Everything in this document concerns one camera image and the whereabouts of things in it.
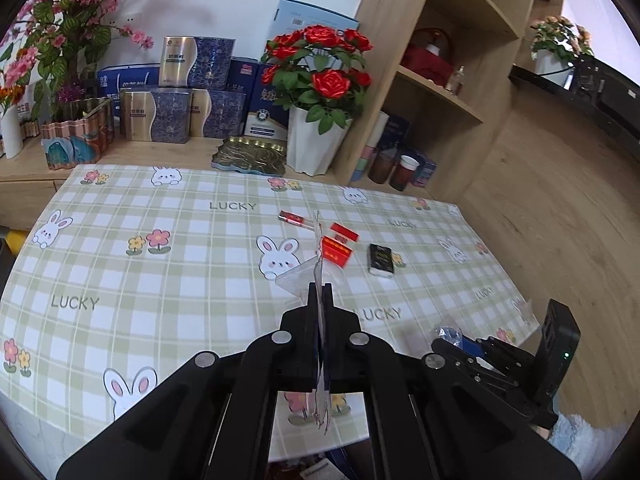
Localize black ledge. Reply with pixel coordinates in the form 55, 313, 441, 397
510, 55, 640, 143

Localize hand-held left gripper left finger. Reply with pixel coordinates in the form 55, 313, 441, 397
55, 282, 321, 480

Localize dark blue red label box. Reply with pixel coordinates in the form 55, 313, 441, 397
227, 56, 261, 93

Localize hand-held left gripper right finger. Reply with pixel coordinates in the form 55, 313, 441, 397
321, 282, 583, 480

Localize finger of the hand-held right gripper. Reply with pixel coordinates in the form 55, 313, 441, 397
457, 336, 541, 369
431, 340, 537, 402

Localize flat blue carton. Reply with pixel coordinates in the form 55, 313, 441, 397
96, 64, 163, 121

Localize red cardboard box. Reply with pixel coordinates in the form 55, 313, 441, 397
320, 235, 354, 267

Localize striped tin planter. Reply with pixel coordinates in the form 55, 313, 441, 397
41, 97, 116, 170

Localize white ribbed vase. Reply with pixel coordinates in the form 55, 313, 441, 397
0, 105, 25, 160

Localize pink artificial blossom plant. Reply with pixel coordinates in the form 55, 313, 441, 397
0, 0, 201, 126

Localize large light blue box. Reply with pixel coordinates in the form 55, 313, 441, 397
272, 0, 361, 48

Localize clear plastic wrapper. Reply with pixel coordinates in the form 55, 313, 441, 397
274, 209, 351, 433

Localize row of small amber bottles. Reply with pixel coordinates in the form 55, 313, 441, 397
17, 105, 42, 141

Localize checked rabbit print tablecloth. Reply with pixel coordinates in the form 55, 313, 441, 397
0, 162, 543, 463

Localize small purple box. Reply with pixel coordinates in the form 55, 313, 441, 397
411, 152, 438, 188

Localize dark blue picture box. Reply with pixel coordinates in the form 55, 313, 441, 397
380, 115, 413, 156

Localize wooden shelf unit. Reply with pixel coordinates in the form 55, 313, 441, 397
330, 0, 543, 202

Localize red rose plant white pot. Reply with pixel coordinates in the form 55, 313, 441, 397
260, 24, 375, 177

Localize red basket with handle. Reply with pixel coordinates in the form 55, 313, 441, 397
400, 27, 458, 86

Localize stack of pastel cups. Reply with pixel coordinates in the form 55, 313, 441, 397
350, 111, 391, 183

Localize purple artificial flowers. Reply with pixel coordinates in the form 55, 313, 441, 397
55, 85, 87, 107

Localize black packet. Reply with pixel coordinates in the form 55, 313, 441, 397
368, 244, 396, 276

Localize person's right forearm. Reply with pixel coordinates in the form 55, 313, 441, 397
532, 410, 618, 468

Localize red brown cup white rim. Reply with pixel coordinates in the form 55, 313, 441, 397
389, 155, 420, 192

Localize gold leaf shaped tray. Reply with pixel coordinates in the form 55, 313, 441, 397
211, 136, 288, 177

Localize small black box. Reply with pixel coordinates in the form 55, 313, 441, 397
570, 57, 608, 93

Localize pink flower plant white pot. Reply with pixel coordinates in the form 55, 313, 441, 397
530, 16, 595, 86

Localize blue white carton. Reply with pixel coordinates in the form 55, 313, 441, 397
243, 62, 293, 141

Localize blue gold gift box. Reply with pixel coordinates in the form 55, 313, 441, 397
120, 88, 193, 145
189, 88, 248, 140
158, 35, 237, 89

